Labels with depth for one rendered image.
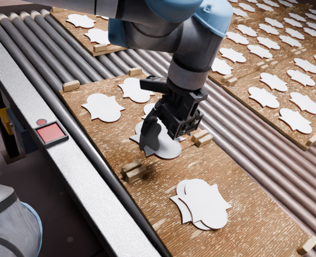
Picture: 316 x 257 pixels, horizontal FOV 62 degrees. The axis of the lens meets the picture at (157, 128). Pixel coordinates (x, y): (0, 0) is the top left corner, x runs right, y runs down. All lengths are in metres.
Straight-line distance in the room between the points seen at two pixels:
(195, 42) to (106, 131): 0.47
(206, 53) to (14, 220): 0.39
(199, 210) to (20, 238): 0.42
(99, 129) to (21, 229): 0.45
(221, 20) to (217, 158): 0.51
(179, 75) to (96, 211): 0.40
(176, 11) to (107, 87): 0.73
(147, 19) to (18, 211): 0.33
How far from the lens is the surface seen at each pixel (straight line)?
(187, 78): 0.48
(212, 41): 0.45
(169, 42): 0.43
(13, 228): 0.45
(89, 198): 0.71
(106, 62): 1.16
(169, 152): 0.63
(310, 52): 1.89
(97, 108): 0.88
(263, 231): 0.78
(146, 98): 0.96
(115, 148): 0.78
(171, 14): 0.29
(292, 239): 0.81
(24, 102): 0.96
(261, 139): 1.03
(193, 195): 0.72
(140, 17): 0.31
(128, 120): 0.87
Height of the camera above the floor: 1.54
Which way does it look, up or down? 44 degrees down
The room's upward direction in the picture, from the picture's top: 16 degrees clockwise
